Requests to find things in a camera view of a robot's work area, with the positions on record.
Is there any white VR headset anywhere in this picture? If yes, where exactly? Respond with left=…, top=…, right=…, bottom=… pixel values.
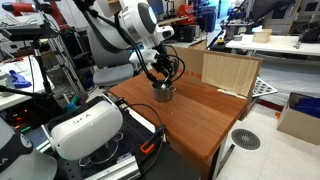
left=49, top=99, right=125, bottom=162

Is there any white work table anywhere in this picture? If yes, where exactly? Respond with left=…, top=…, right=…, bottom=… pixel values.
left=225, top=33, right=320, bottom=58

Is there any small wooden box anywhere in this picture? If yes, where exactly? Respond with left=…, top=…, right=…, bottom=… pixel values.
left=252, top=28, right=273, bottom=44

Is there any cardboard box with blue contents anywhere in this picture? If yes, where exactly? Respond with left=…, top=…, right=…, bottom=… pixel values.
left=276, top=91, right=320, bottom=147

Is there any round floor drain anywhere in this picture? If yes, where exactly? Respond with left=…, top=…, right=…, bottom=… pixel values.
left=230, top=128, right=262, bottom=151

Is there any grey office chair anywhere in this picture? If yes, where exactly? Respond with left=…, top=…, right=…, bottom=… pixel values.
left=86, top=23, right=136, bottom=88

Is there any blue glove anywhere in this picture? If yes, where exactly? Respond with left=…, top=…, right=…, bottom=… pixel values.
left=8, top=69, right=33, bottom=89

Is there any red machine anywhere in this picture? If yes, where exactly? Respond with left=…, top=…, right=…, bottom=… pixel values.
left=176, top=3, right=198, bottom=26

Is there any black bag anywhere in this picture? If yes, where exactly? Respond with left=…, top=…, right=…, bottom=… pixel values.
left=298, top=22, right=320, bottom=45

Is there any black tripod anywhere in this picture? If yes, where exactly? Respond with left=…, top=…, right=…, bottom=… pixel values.
left=0, top=39, right=56, bottom=108

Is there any black desk leg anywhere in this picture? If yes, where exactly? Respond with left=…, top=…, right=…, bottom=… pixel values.
left=217, top=143, right=236, bottom=176

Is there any orange clamp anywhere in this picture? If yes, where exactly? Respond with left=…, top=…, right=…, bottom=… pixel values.
left=139, top=141, right=156, bottom=155

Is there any small steel pot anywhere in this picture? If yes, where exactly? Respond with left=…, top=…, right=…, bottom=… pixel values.
left=151, top=79, right=177, bottom=103

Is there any aluminium rail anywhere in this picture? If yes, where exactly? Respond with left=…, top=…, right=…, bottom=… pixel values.
left=82, top=154, right=142, bottom=180

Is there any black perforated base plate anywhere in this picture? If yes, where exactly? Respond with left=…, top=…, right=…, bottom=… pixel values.
left=53, top=109, right=202, bottom=180

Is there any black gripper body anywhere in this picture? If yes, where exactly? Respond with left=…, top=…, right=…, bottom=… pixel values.
left=153, top=54, right=179, bottom=79

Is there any white tape strip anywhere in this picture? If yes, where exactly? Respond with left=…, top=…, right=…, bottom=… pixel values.
left=216, top=88, right=248, bottom=100

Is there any light wooden panel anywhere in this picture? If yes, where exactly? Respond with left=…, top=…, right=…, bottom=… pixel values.
left=201, top=52, right=261, bottom=98

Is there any white perforated panel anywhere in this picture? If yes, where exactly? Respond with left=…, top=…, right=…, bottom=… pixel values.
left=252, top=76, right=279, bottom=99

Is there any teal handled tool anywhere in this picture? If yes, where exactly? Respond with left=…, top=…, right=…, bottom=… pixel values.
left=63, top=93, right=82, bottom=113

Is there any black cable on desk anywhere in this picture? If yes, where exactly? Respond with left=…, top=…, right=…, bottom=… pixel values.
left=117, top=97, right=168, bottom=158

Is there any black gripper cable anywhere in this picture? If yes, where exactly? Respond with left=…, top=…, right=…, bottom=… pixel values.
left=165, top=44, right=187, bottom=84

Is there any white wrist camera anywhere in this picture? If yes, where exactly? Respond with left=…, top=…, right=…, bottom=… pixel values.
left=128, top=48, right=161, bottom=65

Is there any metal headset stand ring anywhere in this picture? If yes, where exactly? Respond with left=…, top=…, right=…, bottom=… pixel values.
left=78, top=131, right=125, bottom=167

